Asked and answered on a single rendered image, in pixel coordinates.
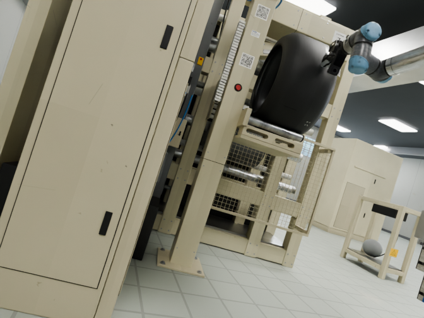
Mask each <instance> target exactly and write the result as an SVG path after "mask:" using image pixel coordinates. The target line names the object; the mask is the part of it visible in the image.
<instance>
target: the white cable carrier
mask: <svg viewBox="0 0 424 318"><path fill-rule="evenodd" d="M244 28H245V21H242V20H240V21H239V22H238V25H237V28H236V31H235V34H234V36H233V41H232V44H231V47H230V50H229V53H228V55H227V59H226V63H225V65H224V68H223V71H222V74H221V78H220V80H219V83H218V87H217V89H216V94H215V96H214V99H213V101H214V102H217V103H218V102H220V101H221V99H222V98H221V96H222V94H223V90H224V87H225V83H226V82H227V78H228V75H229V72H230V69H231V66H232V65H233V63H234V62H233V59H234V56H235V53H236V50H237V47H238V45H239V41H240V38H241V34H242V32H243V29H244Z"/></svg>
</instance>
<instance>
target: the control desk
mask: <svg viewBox="0 0 424 318"><path fill-rule="evenodd" d="M213 3H214V0H73V1H72V4H71V7H70V10H69V13H68V17H67V19H66V22H65V25H64V28H63V31H62V34H61V37H60V40H59V43H58V46H57V49H56V53H55V55H54V58H53V61H52V64H51V67H50V70H49V73H48V76H47V79H46V82H45V85H44V89H43V91H42V94H41V97H40V100H39V103H38V106H37V109H36V112H35V115H34V118H33V121H32V125H31V127H30V130H29V133H28V136H27V139H26V142H25V145H24V148H23V151H22V154H21V157H20V160H19V163H18V166H17V169H16V172H15V176H14V178H13V181H12V184H11V187H10V190H9V193H8V196H7V199H6V202H5V205H4V208H3V212H2V214H1V217H0V308H3V309H9V310H14V311H18V312H24V313H27V314H33V315H39V316H42V317H48V318H111V316H112V313H113V310H114V307H115V303H116V301H117V297H118V296H119V294H120V292H121V289H122V286H123V283H124V280H125V277H126V274H127V270H128V267H129V264H130V262H131V258H132V256H133V252H134V249H135V247H136V244H137V241H138V237H139V234H140V231H141V229H142V226H143V222H144V218H145V216H146V212H147V209H148V206H149V203H150V200H151V197H152V194H153V191H154V188H155V184H156V181H157V178H158V175H159V173H160V169H161V167H162V163H163V160H164V158H165V154H166V151H167V148H168V144H169V142H170V138H171V136H172V133H173V130H174V126H175V123H176V120H177V117H178V114H179V111H180V108H181V105H182V102H183V99H184V95H185V93H186V90H187V86H188V80H189V77H190V74H191V71H192V67H193V64H194V61H195V58H196V55H197V52H198V49H199V46H200V43H201V40H202V37H203V33H204V30H205V28H206V24H207V22H208V18H209V15H210V12H211V9H212V6H213Z"/></svg>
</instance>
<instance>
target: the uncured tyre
mask: <svg viewBox="0 0 424 318"><path fill-rule="evenodd" d="M328 51H329V46H328V45H327V44H324V43H322V42H320V41H318V40H315V39H313V38H310V37H308V36H306V35H303V34H301V33H290V34H288V35H285V36H284V37H281V38H280V39H279V40H278V41H277V42H276V43H275V45H274V46H273V48H272V49H271V51H270V53H269V54H268V56H267V58H266V60H265V61H264V64H263V65H262V68H261V70H260V72H259V75H258V77H257V79H256V83H255V85H254V89H253V91H252V95H251V98H250V104H249V108H250V109H252V113H251V115H250V116H253V117H255V118H258V119H261V120H263V121H266V122H270V123H272V124H275V125H277V126H280V127H284V128H285V129H289V130H291V131H294V132H296V133H300V134H305V133H306V132H307V131H309V130H310V129H311V128H312V127H313V126H314V124H315V123H316V122H317V121H318V120H319V118H320V117H321V115H322V114H323V112H324V111H325V109H326V107H327V105H328V103H329V101H330V99H331V96H332V94H333V91H334V87H335V85H336V80H337V76H333V75H331V74H328V73H327V70H328V69H329V68H323V67H321V61H322V58H323V57H324V55H325V53H327V54H329V52H328ZM284 105H285V106H286V107H285V106H284ZM288 107H290V108H291V109H290V108H288ZM293 109H295V110H293ZM306 121H312V122H311V123H310V124H309V126H308V127H307V126H303V125H304V124H305V122H306Z"/></svg>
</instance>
